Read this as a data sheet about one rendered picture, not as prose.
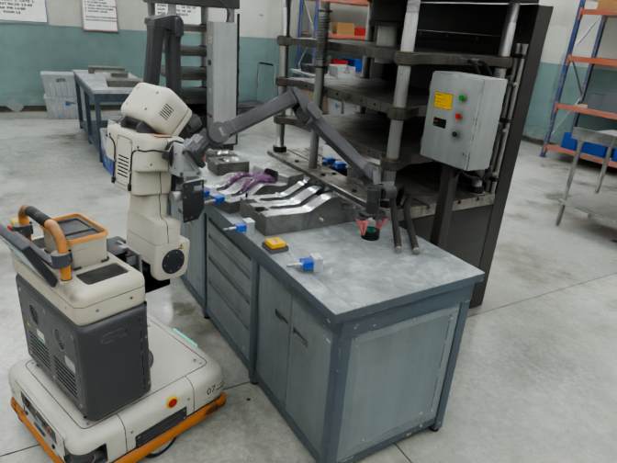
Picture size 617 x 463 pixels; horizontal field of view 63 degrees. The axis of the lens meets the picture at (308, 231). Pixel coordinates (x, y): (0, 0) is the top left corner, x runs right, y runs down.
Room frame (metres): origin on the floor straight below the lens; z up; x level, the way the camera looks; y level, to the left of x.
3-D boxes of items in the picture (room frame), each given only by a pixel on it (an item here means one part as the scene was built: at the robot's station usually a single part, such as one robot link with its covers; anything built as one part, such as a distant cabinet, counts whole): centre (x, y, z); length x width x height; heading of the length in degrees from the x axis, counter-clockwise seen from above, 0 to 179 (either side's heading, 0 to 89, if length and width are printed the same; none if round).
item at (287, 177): (2.41, 0.31, 0.86); 0.50 x 0.26 x 0.11; 140
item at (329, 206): (2.16, 0.04, 0.87); 0.50 x 0.26 x 0.14; 123
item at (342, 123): (3.13, -0.38, 0.96); 1.29 x 0.83 x 0.18; 33
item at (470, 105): (2.36, -0.66, 0.74); 0.31 x 0.22 x 1.47; 33
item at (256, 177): (2.40, 0.30, 0.90); 0.26 x 0.18 x 0.08; 140
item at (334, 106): (7.78, -0.43, 0.42); 0.60 x 0.42 x 0.33; 25
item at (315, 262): (1.63, 0.01, 0.83); 0.13 x 0.05 x 0.05; 112
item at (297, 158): (3.14, -0.37, 0.76); 1.30 x 0.84 x 0.07; 33
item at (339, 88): (3.13, -0.38, 1.20); 1.29 x 0.83 x 0.19; 33
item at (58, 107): (7.73, 3.86, 0.16); 0.60 x 0.42 x 0.33; 117
